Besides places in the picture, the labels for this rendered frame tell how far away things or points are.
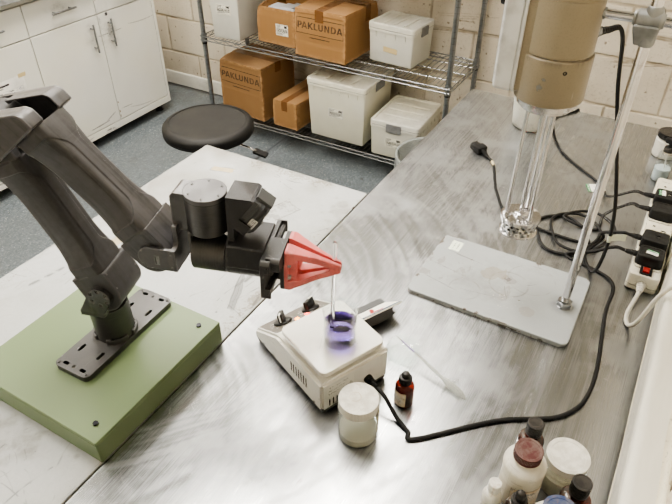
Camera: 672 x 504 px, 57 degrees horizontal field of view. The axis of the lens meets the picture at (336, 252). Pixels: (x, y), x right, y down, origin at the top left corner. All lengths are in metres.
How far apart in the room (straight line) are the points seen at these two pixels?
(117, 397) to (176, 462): 0.13
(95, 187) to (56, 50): 2.64
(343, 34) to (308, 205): 1.73
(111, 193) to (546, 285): 0.79
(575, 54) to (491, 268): 0.47
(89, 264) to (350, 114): 2.39
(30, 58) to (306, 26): 1.32
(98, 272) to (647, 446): 0.78
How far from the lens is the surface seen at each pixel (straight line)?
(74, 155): 0.85
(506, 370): 1.07
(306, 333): 0.97
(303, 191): 1.45
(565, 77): 0.95
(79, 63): 3.57
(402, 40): 3.03
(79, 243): 0.94
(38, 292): 1.29
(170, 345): 1.04
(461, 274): 1.21
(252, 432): 0.96
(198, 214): 0.81
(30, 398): 1.04
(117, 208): 0.86
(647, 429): 0.92
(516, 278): 1.23
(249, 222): 0.80
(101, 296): 0.97
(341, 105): 3.20
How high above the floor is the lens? 1.68
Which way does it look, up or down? 38 degrees down
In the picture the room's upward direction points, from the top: straight up
